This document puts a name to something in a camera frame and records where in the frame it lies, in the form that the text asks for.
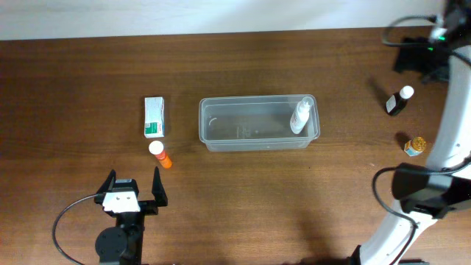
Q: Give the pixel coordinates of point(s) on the orange tablet tube white cap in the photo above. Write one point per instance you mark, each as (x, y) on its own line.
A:
(156, 148)

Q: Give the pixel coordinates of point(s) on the small jar gold lid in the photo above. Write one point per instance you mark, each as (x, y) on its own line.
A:
(415, 146)

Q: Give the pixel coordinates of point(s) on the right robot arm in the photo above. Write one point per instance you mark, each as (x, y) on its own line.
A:
(425, 194)

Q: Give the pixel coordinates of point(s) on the white green medicine box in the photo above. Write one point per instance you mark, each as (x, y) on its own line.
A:
(154, 117)

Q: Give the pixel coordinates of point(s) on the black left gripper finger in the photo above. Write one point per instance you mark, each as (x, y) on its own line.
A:
(158, 190)
(108, 183)

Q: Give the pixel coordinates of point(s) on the white spray bottle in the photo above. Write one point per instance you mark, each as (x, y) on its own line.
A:
(301, 114)

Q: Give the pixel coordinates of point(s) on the clear plastic container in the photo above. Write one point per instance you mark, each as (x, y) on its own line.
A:
(253, 123)

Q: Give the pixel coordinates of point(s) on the dark bottle white cap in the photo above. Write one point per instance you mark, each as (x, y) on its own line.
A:
(398, 101)

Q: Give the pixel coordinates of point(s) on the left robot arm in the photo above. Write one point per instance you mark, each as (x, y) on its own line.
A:
(123, 243)

